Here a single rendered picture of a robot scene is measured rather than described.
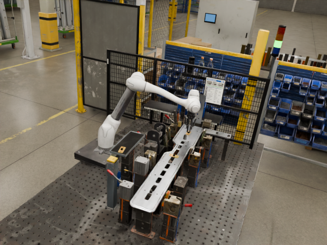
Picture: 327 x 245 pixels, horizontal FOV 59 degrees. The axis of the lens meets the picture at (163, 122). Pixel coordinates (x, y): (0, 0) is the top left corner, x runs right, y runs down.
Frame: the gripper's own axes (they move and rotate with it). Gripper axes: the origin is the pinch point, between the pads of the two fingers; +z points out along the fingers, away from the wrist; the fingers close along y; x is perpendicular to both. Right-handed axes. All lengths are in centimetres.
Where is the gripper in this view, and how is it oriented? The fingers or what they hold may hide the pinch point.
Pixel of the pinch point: (189, 129)
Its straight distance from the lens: 293.3
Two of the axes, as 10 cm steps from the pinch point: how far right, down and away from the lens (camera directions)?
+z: -0.9, 8.9, 4.5
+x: 3.4, -3.9, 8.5
